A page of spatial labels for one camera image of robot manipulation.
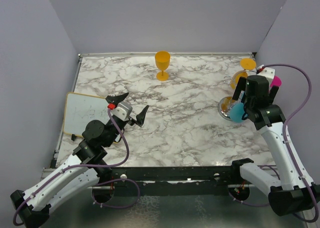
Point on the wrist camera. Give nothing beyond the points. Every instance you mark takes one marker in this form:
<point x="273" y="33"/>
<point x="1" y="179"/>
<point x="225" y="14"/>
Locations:
<point x="121" y="111"/>
<point x="267" y="72"/>

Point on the pink wine glass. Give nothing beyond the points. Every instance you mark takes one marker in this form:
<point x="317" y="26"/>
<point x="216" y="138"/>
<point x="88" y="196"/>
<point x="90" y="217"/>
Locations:
<point x="276" y="82"/>

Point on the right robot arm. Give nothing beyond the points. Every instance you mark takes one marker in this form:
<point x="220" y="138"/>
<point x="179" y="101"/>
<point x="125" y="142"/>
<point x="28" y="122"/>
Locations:
<point x="295" y="191"/>

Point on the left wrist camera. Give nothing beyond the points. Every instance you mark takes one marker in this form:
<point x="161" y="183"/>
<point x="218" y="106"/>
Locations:
<point x="121" y="111"/>

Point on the chrome wine glass rack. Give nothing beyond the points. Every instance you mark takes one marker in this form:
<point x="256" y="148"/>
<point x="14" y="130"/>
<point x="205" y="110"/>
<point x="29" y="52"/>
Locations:
<point x="224" y="107"/>

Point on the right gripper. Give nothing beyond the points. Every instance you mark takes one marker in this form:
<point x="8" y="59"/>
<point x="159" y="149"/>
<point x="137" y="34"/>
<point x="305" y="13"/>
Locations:
<point x="241" y="87"/>

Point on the blue wine glass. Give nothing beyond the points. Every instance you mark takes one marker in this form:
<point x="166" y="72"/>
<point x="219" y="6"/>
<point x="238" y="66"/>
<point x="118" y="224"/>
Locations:
<point x="237" y="113"/>

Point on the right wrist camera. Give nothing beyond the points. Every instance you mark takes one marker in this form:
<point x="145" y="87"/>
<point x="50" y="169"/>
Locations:
<point x="267" y="72"/>

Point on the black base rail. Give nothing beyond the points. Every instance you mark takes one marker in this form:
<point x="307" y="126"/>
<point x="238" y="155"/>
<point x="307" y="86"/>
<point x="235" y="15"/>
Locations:
<point x="181" y="180"/>

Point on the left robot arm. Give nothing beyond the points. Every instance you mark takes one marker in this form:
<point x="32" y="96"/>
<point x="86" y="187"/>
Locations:
<point x="82" y="169"/>

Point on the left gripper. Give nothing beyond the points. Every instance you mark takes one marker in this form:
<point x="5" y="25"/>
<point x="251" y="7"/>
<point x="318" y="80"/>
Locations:
<point x="140" y="117"/>

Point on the small yellow-framed whiteboard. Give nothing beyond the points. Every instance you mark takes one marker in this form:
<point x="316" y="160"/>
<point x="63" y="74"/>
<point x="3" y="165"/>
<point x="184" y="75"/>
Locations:
<point x="79" y="110"/>

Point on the yellow wine glass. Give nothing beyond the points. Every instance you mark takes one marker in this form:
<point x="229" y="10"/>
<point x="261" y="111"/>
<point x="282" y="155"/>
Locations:
<point x="162" y="62"/>
<point x="248" y="65"/>

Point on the yellow wine glass on rack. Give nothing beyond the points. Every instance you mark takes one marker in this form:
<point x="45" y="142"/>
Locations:
<point x="248" y="65"/>

